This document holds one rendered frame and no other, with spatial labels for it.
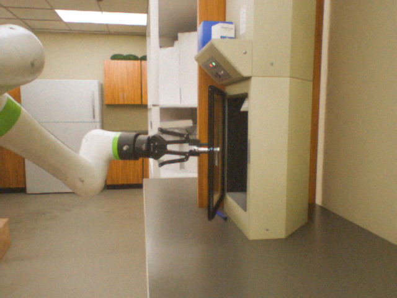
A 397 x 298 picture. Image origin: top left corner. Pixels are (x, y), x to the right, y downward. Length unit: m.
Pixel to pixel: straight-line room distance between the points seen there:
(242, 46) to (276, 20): 0.12
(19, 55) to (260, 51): 0.60
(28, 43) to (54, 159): 0.35
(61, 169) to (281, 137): 0.63
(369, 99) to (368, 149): 0.16
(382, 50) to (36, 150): 1.05
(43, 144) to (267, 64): 0.64
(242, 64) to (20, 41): 0.55
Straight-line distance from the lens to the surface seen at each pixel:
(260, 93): 1.02
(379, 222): 1.28
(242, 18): 1.14
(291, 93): 1.06
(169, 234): 1.12
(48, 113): 6.01
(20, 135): 0.98
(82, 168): 1.09
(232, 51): 1.01
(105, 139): 1.17
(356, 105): 1.36
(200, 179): 1.38
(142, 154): 1.14
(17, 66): 0.79
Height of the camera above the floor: 1.31
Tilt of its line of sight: 7 degrees down
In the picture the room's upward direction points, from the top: straight up
